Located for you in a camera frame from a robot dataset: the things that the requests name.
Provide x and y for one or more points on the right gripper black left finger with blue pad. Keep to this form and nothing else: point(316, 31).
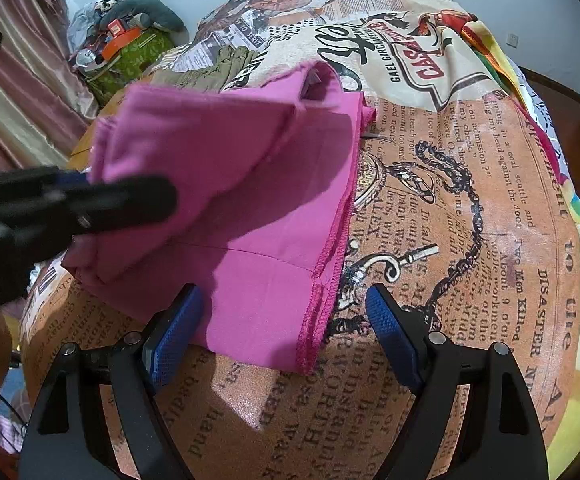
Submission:
point(67, 435)

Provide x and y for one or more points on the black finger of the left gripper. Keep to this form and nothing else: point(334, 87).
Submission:
point(82, 208)

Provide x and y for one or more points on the pink pants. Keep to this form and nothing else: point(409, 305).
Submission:
point(265, 180)

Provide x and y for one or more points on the brown cardboard box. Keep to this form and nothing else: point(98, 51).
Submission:
point(79, 158)

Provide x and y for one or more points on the striped maroon curtain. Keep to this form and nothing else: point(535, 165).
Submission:
point(44, 107)

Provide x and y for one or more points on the pile of clothes and bags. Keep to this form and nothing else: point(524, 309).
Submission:
point(113, 42)

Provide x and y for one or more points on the olive green garment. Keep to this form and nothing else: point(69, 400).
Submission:
point(229, 63)

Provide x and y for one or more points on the newspaper print bedspread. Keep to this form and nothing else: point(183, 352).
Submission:
point(225, 416)

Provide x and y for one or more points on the white wall socket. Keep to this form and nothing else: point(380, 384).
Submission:
point(512, 40)

